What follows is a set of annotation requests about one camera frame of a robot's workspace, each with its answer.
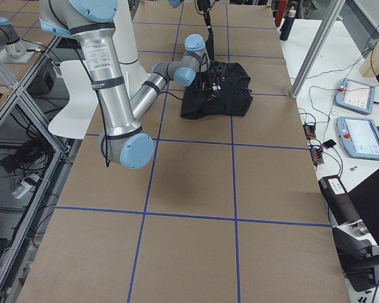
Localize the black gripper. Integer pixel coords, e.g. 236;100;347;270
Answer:
195;0;215;27
195;61;226;93

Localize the black graphic t-shirt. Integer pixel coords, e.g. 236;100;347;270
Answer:
179;27;254;121

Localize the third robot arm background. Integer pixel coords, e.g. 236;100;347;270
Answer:
0;17;33;64

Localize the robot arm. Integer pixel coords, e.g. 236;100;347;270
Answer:
40;1;214;169
168;0;215;28

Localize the black water bottle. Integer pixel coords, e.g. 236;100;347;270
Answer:
279;13;294;41

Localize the far teach pendant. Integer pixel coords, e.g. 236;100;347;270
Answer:
335;78;375;115

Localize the teach pendant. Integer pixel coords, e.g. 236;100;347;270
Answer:
335;78;375;115
336;116;379;160

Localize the near teach pendant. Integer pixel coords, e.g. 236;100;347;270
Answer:
336;116;379;160

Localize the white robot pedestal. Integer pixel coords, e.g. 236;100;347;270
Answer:
112;0;150;99

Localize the aluminium frame post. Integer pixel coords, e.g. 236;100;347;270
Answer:
289;0;346;98

